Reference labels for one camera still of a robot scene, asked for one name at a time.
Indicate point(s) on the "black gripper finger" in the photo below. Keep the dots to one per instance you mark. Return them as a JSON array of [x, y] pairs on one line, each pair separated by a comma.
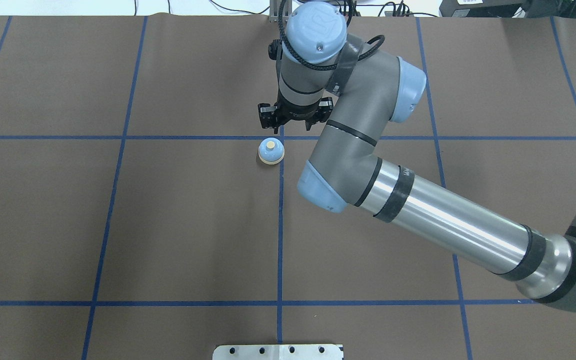
[[324, 109], [268, 119]]

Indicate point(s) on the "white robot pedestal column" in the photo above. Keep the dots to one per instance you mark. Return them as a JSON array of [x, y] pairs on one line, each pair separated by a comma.
[[279, 352]]

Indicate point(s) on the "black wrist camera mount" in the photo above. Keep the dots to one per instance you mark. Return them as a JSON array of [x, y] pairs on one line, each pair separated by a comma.
[[273, 49]]

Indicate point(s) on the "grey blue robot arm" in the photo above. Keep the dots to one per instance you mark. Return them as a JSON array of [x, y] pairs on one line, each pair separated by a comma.
[[327, 75]]

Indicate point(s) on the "aluminium frame post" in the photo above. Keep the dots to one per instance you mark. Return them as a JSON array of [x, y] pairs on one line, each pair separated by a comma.
[[279, 10]]

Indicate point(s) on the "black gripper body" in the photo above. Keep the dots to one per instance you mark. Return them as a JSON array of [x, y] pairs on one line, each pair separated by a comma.
[[293, 113]]

